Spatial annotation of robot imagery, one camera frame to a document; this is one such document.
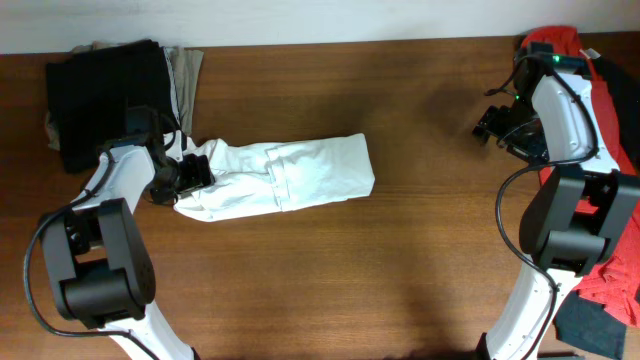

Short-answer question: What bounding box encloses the white t-shirt with robot print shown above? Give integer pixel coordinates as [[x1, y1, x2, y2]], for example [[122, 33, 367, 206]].
[[174, 133, 375, 222]]

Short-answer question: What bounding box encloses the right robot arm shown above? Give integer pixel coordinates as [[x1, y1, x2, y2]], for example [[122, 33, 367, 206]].
[[472, 42, 639, 359]]

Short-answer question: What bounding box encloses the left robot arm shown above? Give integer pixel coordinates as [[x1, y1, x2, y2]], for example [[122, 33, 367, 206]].
[[23, 106, 215, 360]]

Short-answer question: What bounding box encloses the folded beige garment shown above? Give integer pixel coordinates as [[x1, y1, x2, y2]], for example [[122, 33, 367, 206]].
[[45, 41, 204, 151]]

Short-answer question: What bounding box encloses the folded black garment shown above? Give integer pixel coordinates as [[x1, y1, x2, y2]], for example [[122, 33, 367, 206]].
[[45, 40, 179, 174]]

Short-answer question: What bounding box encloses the red t-shirt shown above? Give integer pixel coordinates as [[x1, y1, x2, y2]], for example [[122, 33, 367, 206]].
[[519, 26, 640, 327]]

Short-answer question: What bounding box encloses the dark grey garment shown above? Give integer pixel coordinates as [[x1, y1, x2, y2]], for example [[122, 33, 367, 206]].
[[555, 57, 639, 359]]

